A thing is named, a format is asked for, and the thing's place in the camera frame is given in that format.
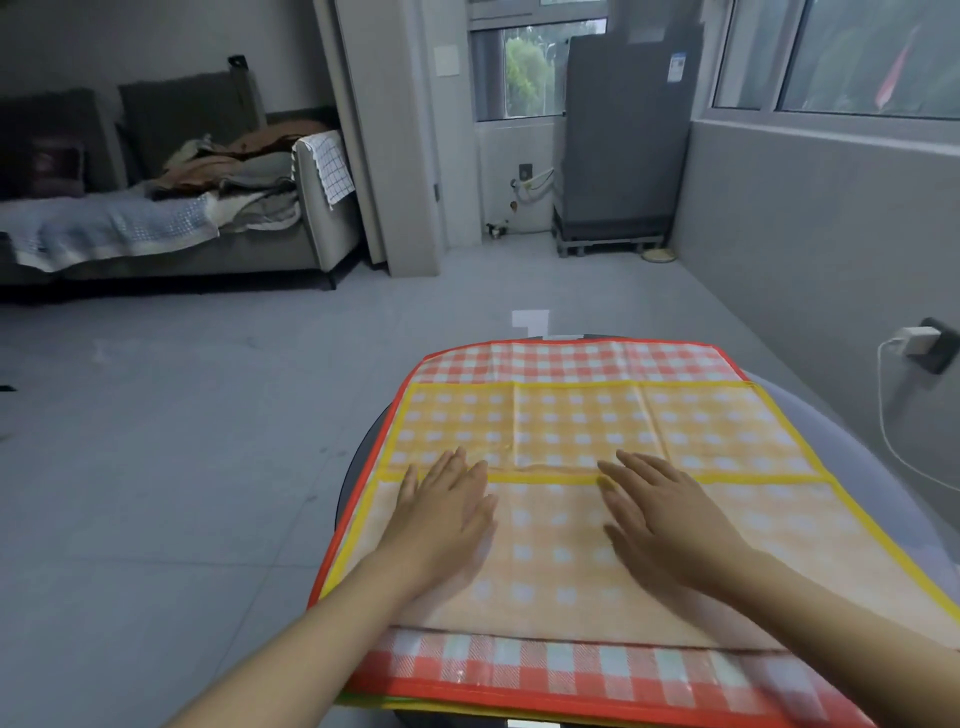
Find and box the person's right hand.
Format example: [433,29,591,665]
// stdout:
[597,449,756,603]

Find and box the person's left hand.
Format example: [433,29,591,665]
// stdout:
[371,447,500,597]

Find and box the orange checked woven bag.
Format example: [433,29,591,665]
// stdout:
[321,381,845,652]

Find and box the person's right forearm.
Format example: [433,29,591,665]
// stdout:
[720,549,960,728]

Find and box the person's left forearm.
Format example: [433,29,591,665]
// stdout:
[165,553,451,728]

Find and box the red checked woven bag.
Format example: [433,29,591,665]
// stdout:
[307,339,879,728]

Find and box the appliance floor stand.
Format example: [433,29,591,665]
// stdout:
[551,206,669,259]

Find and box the grey sofa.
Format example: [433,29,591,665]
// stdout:
[0,71,369,291]

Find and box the white checked towel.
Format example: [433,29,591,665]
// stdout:
[303,131,357,210]

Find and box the pile of clothes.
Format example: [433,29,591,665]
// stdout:
[146,120,333,233]

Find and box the grey covered appliance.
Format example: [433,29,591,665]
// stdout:
[553,21,706,241]

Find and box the blue-grey blanket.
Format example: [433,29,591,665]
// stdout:
[0,187,223,273]

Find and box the small window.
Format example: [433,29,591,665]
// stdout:
[468,0,609,123]

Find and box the dark grey sofa cushion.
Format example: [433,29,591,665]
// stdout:
[117,71,268,183]
[0,88,126,199]

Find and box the dark purple pillow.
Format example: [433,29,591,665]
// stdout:
[30,135,88,198]

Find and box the large window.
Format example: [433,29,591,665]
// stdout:
[712,0,960,122]

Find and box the white charger cable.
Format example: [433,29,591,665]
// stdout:
[876,339,960,493]

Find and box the white hose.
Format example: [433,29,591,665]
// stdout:
[510,168,557,215]

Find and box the black wall socket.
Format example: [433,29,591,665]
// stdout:
[916,317,960,375]

